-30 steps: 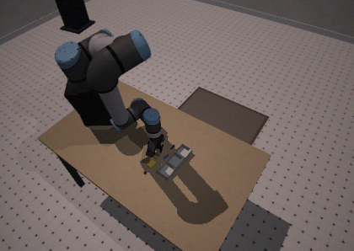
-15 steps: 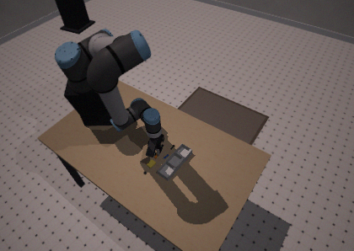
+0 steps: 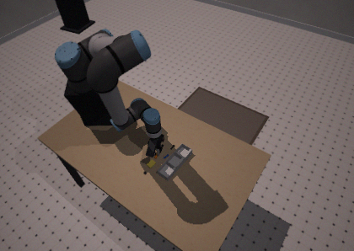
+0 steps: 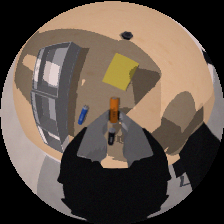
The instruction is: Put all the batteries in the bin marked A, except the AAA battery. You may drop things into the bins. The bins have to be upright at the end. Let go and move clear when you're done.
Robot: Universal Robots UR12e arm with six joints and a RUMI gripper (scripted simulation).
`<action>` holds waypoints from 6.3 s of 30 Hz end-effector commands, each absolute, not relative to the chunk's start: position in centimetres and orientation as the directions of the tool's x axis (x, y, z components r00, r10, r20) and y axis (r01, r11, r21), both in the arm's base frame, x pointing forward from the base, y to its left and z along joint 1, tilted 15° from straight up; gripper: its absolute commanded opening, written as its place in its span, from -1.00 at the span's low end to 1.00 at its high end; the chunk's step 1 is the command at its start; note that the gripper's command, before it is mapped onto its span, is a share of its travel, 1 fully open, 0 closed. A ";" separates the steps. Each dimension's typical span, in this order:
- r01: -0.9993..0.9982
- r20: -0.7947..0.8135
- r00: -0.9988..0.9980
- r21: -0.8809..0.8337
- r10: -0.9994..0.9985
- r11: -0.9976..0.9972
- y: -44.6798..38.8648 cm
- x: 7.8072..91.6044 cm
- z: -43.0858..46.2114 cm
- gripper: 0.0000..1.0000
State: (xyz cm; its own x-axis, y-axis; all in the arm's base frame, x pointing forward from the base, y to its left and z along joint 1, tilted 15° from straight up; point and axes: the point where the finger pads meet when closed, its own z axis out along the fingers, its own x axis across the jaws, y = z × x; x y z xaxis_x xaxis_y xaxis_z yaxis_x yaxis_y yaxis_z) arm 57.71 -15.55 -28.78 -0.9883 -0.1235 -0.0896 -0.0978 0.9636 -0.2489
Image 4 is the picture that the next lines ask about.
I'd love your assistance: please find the yellow square pad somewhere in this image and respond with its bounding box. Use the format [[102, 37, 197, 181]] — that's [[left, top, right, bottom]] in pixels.
[[103, 53, 139, 91]]

